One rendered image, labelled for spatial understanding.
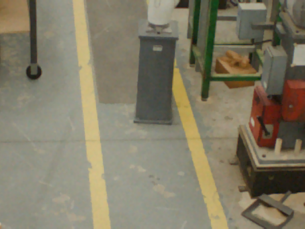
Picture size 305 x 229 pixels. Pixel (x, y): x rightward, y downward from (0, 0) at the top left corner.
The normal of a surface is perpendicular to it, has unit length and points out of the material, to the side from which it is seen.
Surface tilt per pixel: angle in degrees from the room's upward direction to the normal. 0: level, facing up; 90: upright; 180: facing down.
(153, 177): 0
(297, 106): 90
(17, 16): 0
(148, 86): 90
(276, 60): 90
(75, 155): 0
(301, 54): 90
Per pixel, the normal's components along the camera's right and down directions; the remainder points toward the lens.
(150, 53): -0.04, 0.52
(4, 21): 0.04, -0.85
